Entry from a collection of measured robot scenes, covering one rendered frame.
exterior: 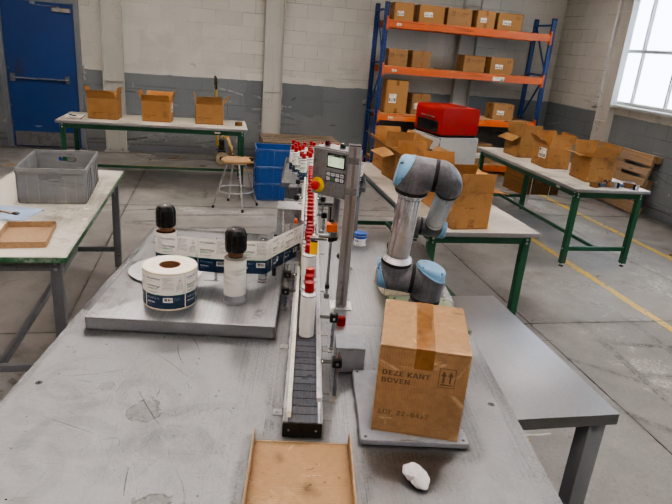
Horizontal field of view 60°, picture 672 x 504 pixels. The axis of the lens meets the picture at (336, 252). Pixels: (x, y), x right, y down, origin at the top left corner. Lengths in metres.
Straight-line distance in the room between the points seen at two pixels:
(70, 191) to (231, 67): 6.10
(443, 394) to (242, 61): 8.44
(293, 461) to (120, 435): 0.47
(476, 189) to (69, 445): 2.87
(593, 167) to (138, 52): 6.69
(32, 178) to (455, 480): 3.06
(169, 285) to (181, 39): 7.70
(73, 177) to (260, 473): 2.69
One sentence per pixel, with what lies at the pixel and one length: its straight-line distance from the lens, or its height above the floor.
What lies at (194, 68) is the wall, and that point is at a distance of 9.67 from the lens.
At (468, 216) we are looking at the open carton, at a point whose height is 0.87.
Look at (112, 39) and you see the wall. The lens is 9.72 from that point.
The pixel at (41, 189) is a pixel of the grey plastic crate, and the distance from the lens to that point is 3.92.
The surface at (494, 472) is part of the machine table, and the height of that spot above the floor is 0.83.
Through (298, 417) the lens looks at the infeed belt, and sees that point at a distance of 1.66.
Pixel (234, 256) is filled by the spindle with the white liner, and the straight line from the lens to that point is 2.20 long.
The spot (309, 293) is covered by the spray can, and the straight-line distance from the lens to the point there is 1.97.
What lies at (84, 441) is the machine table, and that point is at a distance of 1.71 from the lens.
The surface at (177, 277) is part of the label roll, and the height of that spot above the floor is 1.01.
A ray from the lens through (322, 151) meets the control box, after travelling 2.27.
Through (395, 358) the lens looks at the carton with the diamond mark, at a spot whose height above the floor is 1.08.
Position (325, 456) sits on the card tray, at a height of 0.83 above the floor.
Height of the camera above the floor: 1.85
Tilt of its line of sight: 20 degrees down
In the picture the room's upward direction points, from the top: 5 degrees clockwise
